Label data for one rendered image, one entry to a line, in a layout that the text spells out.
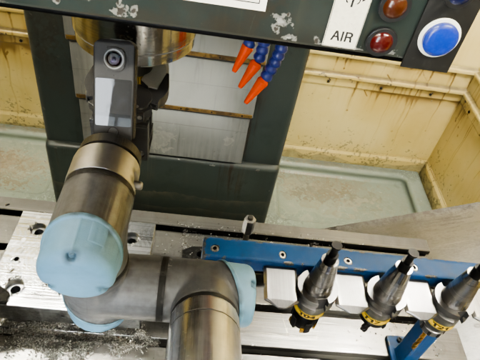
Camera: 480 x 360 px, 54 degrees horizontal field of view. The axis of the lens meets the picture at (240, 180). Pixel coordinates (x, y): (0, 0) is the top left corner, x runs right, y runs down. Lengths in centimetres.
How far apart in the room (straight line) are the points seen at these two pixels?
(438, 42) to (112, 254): 34
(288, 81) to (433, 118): 79
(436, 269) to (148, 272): 49
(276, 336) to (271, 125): 58
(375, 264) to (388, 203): 111
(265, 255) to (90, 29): 41
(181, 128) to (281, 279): 67
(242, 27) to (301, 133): 141
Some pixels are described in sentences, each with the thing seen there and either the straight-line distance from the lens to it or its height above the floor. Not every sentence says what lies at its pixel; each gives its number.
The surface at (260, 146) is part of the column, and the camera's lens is 138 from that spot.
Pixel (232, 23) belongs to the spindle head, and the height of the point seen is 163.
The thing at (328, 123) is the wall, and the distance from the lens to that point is 180.
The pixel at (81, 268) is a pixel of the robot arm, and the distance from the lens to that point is 45.
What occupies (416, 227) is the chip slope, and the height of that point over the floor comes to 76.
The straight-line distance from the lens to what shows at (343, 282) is 77.
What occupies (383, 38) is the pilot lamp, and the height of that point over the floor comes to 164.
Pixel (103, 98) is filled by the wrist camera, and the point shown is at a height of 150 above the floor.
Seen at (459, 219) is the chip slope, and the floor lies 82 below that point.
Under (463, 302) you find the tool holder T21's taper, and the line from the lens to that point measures 81.
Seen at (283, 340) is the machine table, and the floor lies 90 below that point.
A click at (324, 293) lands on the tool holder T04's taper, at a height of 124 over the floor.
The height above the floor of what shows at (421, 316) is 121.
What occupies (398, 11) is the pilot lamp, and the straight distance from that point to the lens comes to 43.
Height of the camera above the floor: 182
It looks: 44 degrees down
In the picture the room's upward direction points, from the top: 11 degrees clockwise
